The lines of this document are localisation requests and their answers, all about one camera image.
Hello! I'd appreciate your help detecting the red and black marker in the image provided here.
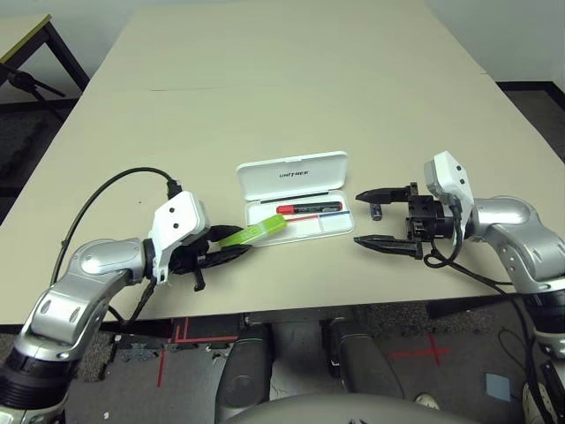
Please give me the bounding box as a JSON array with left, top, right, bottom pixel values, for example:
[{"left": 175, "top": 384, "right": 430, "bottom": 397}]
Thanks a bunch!
[{"left": 275, "top": 201, "right": 343, "bottom": 216}]

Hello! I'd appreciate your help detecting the black framed side table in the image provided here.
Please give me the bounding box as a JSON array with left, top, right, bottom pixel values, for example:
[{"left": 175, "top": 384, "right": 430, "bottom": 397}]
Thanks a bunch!
[{"left": 0, "top": 13, "right": 92, "bottom": 92}]

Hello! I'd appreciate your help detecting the green highlighter pen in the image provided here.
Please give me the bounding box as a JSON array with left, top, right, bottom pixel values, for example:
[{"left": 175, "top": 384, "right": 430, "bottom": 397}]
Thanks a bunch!
[{"left": 218, "top": 215, "right": 288, "bottom": 248}]

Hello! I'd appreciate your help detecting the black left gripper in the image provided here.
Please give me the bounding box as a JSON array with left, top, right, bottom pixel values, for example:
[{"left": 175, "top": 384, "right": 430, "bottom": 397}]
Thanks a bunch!
[{"left": 170, "top": 223, "right": 255, "bottom": 293}]

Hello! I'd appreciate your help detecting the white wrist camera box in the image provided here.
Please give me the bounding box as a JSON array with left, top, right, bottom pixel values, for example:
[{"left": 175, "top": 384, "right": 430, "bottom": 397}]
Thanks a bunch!
[
  {"left": 147, "top": 190, "right": 211, "bottom": 286},
  {"left": 422, "top": 150, "right": 474, "bottom": 246}
]

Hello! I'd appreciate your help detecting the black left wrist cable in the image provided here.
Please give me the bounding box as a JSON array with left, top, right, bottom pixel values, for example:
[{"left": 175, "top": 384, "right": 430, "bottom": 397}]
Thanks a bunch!
[{"left": 50, "top": 166, "right": 185, "bottom": 326}]

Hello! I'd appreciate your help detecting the grey robot left leg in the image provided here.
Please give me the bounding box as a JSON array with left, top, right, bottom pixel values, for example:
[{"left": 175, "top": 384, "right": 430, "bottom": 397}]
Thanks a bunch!
[{"left": 218, "top": 324, "right": 273, "bottom": 410}]

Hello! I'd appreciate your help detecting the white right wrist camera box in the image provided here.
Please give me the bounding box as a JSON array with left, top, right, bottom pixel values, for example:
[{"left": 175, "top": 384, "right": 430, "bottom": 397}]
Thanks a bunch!
[{"left": 422, "top": 150, "right": 474, "bottom": 246}]

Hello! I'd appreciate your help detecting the blue paper square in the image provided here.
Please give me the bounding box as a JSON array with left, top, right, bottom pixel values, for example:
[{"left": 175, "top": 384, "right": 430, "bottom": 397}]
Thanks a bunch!
[{"left": 484, "top": 373, "right": 513, "bottom": 402}]

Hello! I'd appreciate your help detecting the grey robot leg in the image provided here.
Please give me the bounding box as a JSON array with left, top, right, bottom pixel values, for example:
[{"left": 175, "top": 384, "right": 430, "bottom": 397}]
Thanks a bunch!
[
  {"left": 218, "top": 324, "right": 273, "bottom": 410},
  {"left": 326, "top": 317, "right": 405, "bottom": 398}
]

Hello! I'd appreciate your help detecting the grey robot right leg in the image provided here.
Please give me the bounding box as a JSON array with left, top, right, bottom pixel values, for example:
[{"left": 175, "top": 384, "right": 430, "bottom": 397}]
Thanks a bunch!
[{"left": 326, "top": 317, "right": 405, "bottom": 398}]

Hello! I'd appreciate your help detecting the white perforated shoe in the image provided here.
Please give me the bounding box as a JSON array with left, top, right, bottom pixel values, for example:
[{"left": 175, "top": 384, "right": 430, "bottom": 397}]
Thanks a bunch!
[
  {"left": 522, "top": 382, "right": 548, "bottom": 424},
  {"left": 413, "top": 392, "right": 441, "bottom": 412}
]

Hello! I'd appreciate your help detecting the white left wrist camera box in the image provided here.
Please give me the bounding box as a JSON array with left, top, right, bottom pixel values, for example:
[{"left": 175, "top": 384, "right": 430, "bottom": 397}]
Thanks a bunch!
[{"left": 147, "top": 190, "right": 211, "bottom": 286}]

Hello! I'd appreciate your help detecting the white plastic pencil case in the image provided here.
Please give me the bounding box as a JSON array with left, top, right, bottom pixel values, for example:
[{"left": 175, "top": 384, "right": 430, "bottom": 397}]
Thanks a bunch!
[{"left": 236, "top": 150, "right": 356, "bottom": 243}]

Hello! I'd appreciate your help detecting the grey robot torso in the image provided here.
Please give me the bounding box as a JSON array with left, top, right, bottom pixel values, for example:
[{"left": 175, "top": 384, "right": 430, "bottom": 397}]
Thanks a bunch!
[{"left": 224, "top": 392, "right": 478, "bottom": 424}]

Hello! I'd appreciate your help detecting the black tripod stand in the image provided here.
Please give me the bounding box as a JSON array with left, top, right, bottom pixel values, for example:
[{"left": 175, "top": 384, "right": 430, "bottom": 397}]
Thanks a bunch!
[{"left": 0, "top": 64, "right": 66, "bottom": 101}]

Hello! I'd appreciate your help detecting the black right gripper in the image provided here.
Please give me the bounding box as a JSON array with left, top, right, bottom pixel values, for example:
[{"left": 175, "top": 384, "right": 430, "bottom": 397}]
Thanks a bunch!
[{"left": 352, "top": 181, "right": 456, "bottom": 261}]

